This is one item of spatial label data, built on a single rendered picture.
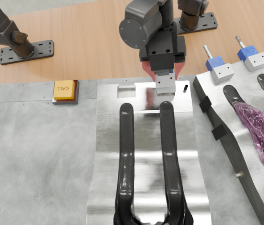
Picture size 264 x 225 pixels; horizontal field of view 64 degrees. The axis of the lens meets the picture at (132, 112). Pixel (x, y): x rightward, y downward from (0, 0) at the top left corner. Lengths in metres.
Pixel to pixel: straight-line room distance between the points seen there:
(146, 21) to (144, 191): 0.35
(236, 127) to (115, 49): 0.47
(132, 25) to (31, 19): 0.67
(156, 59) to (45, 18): 0.66
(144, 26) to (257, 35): 0.59
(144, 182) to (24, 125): 0.44
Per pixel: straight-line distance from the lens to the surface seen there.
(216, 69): 0.67
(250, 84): 0.71
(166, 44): 0.41
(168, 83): 0.54
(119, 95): 0.63
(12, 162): 0.75
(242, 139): 0.59
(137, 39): 0.39
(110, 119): 0.58
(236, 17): 0.93
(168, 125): 0.57
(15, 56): 0.90
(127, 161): 0.55
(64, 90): 0.71
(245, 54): 0.74
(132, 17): 0.37
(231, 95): 0.68
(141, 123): 0.57
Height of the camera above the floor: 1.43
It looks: 69 degrees down
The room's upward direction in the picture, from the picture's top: 11 degrees counter-clockwise
